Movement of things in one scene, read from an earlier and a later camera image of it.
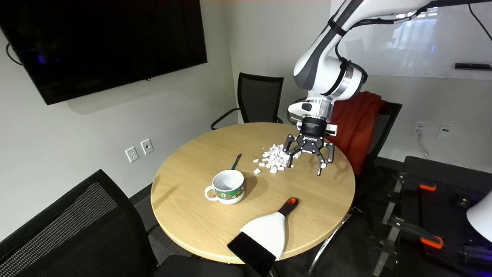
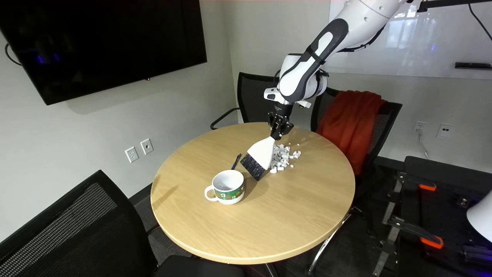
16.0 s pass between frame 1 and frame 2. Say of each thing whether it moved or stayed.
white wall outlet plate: stayed
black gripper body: moved
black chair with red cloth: stayed
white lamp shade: stayed
